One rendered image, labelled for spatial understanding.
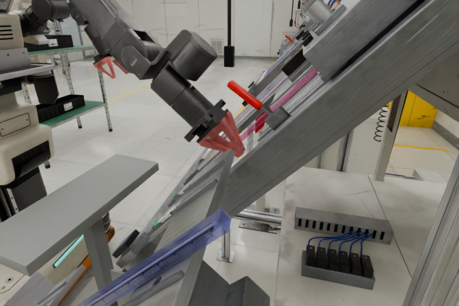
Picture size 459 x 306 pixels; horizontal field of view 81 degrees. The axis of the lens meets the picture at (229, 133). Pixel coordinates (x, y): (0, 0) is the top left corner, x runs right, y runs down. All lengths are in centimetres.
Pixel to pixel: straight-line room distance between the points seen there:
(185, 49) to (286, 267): 57
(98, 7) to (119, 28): 6
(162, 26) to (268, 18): 362
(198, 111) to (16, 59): 87
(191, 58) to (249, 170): 20
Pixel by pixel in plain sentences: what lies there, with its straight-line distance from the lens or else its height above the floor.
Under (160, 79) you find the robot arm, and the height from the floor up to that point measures 110.
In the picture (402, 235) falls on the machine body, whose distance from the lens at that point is 97.
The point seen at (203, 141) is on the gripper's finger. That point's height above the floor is 99.
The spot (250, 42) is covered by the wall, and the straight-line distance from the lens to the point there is 931.
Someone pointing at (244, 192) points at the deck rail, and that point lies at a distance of 43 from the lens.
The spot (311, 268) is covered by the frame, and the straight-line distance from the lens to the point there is 74.
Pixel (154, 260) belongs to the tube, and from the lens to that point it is 23.
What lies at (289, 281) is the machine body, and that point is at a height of 62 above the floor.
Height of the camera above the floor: 119
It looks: 23 degrees down
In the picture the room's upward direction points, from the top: straight up
